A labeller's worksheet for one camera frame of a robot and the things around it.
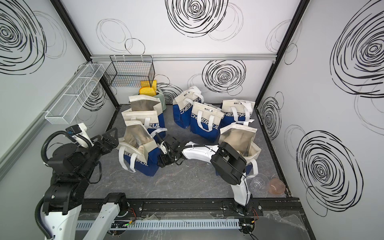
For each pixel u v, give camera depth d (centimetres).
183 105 92
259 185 81
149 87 95
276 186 80
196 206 75
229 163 51
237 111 87
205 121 89
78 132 49
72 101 76
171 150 69
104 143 52
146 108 85
